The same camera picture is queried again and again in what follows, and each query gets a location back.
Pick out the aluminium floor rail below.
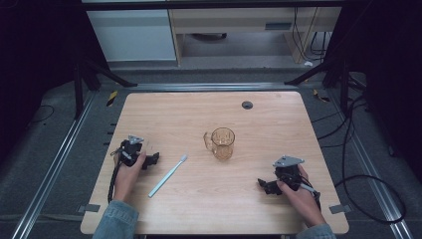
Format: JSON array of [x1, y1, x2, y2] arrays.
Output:
[[127, 82, 300, 93], [9, 91, 98, 239], [326, 89, 416, 239]]

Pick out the black cables under desk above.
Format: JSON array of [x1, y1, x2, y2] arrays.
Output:
[[291, 7, 332, 63]]

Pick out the hand-held gripper black cable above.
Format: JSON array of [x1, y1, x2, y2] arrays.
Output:
[[106, 148, 125, 204], [292, 174, 322, 211]]

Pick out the white cabinet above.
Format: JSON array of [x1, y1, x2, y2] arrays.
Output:
[[86, 8, 177, 63]]

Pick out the long black floor cable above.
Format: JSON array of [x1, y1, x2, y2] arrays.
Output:
[[311, 94, 408, 225]]

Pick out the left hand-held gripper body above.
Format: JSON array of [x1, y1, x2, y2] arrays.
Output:
[[113, 133, 149, 167]]

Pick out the white toothbrush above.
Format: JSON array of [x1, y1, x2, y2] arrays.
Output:
[[147, 153, 189, 199]]

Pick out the left hand-held gripper black cable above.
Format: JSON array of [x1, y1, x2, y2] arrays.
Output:
[[106, 148, 125, 204]]

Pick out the yellow black tape strip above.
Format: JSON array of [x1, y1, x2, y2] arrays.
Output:
[[105, 90, 119, 108], [313, 89, 331, 104]]

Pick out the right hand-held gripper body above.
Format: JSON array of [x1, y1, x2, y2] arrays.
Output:
[[272, 154, 311, 192]]

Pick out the person's left hand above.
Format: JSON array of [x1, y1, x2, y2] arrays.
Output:
[[112, 150, 147, 204]]

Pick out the grey tape piece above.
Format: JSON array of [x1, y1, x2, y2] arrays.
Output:
[[77, 203, 102, 214], [328, 203, 352, 215]]

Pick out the black metal stand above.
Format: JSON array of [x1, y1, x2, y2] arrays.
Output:
[[73, 54, 139, 121], [284, 54, 353, 118]]

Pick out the thin black floor cable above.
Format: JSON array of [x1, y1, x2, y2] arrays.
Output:
[[25, 104, 56, 128]]

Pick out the amber glass mug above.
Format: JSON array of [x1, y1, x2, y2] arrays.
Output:
[[202, 126, 237, 161]]

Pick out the person's right hand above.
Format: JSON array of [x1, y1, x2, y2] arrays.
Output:
[[276, 163, 327, 229]]

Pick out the right hand-held gripper black cable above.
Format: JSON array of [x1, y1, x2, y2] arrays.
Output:
[[292, 174, 322, 211]]

